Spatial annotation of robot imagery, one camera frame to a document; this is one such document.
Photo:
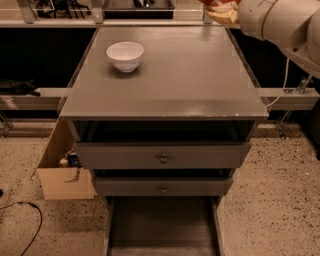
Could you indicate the grey bottom drawer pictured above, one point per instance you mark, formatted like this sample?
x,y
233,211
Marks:
x,y
163,226

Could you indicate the grey middle drawer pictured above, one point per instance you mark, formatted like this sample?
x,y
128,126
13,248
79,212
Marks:
x,y
147,186

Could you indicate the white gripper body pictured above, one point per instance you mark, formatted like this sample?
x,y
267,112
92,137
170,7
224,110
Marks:
x,y
250,16

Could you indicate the grey drawer cabinet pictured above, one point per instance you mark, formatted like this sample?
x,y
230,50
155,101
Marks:
x,y
190,87

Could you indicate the black object on rail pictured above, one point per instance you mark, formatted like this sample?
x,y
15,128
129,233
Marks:
x,y
18,87

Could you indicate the grey top drawer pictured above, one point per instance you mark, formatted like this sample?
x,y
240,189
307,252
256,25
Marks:
x,y
147,155

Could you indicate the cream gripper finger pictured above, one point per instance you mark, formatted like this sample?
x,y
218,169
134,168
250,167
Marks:
x,y
223,14

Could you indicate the white ceramic bowl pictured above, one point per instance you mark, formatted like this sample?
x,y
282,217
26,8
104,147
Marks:
x,y
125,56

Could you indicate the grey drawer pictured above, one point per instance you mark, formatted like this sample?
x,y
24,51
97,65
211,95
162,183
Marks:
x,y
163,226
147,155
147,186

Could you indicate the round middle drawer knob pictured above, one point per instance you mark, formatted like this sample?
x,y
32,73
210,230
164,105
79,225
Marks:
x,y
163,190

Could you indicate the wooden side box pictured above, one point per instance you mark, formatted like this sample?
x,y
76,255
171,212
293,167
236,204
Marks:
x,y
59,181

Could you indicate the round top drawer knob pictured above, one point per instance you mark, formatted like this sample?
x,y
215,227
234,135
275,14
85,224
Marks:
x,y
163,159

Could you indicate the dark tray in background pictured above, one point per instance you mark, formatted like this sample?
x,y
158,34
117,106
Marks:
x,y
138,9

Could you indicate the round drawer knob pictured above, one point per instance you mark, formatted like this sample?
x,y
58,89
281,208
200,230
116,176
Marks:
x,y
163,190
163,159

